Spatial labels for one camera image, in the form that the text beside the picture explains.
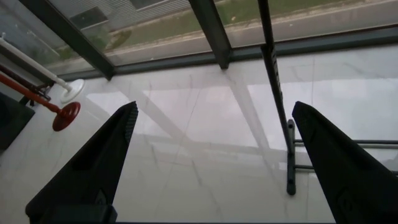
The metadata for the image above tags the red pole with round base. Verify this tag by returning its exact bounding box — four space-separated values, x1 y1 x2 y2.
0 73 82 133

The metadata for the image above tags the white pole with round base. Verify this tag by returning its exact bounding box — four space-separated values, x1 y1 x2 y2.
0 32 86 105

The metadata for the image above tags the window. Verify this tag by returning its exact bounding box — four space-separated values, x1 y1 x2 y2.
0 0 398 83

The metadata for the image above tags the black box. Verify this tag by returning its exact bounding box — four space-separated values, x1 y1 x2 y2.
0 91 36 151

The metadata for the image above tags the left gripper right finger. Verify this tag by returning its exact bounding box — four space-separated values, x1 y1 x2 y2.
291 101 398 223

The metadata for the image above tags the black clothes rack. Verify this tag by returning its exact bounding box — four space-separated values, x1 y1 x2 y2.
257 0 398 197

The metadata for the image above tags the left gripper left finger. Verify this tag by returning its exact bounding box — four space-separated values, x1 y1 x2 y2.
25 101 139 223

